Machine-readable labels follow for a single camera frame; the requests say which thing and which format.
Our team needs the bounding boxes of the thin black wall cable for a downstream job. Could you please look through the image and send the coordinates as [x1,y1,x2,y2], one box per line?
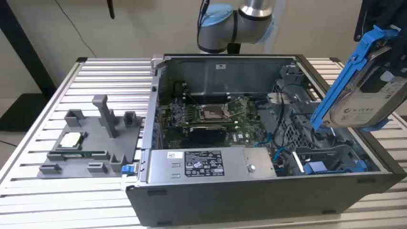
[54,0,97,58]

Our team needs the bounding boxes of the black flat base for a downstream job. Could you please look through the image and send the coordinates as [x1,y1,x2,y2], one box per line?
[0,93,48,132]

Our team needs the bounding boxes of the silver CPU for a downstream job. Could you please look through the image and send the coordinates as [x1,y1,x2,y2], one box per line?
[58,132,86,148]

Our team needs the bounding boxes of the blue data wire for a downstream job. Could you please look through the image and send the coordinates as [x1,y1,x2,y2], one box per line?
[256,133,292,167]

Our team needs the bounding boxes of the grey parts rack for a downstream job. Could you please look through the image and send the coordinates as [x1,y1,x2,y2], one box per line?
[37,94,144,179]

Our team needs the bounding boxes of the hard disk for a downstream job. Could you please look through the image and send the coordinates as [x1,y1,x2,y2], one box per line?
[309,23,407,133]

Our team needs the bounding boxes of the black RAM slots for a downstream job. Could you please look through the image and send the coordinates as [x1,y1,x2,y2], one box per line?
[185,93,230,101]

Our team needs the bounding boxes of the black slanted post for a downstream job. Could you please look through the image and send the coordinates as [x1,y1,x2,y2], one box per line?
[0,0,57,98]

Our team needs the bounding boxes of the green motherboard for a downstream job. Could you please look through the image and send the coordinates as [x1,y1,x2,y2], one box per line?
[158,95,273,150]

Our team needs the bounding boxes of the blue disk carrier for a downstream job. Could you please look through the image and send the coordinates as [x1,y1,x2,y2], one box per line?
[302,161,328,175]

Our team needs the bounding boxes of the CPU socket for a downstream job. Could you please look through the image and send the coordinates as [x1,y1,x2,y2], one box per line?
[198,104,228,122]

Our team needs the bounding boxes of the metal disk bay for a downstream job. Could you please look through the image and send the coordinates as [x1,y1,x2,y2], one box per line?
[266,78,381,177]

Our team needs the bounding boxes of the black graphics card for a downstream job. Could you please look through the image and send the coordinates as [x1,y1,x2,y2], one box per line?
[186,125,228,144]

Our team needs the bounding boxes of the locking lever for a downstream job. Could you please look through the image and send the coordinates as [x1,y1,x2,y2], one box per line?
[185,93,201,107]

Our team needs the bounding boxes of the green RAM stick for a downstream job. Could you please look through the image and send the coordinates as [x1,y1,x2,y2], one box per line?
[60,150,105,159]

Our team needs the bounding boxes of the dark grey PC case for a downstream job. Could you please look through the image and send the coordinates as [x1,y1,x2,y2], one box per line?
[125,52,407,227]

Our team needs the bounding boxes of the grey power supply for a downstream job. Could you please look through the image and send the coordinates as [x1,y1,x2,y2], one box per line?
[144,146,277,184]

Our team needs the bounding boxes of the black antenna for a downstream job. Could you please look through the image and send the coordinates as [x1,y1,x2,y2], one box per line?
[106,0,116,20]

